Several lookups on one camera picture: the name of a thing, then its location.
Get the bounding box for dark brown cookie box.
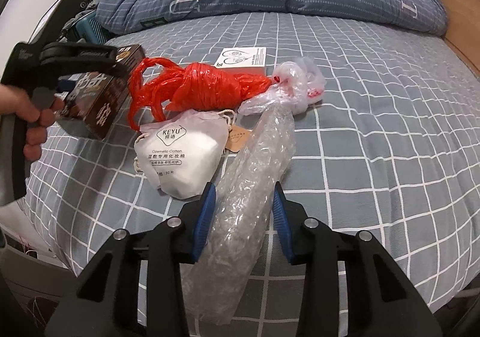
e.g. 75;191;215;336
55;43;147;142

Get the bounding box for clear bubble wrap roll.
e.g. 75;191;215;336
181;105;295;325

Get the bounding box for white cotton pad pouch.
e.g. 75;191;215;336
133;110;236;200

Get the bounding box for red plastic bag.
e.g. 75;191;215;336
127;57;272;131

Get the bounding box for clear plastic bag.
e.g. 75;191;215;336
238;57;326;116

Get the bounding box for white earphone box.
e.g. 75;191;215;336
213;47;267;75

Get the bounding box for person's left hand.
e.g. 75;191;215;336
0;85;64;162

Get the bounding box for teal suitcase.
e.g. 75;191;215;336
73;10;116;45

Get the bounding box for grey checked bed sheet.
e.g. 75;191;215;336
21;13;479;311

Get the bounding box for wooden headboard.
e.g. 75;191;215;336
441;0;480;77

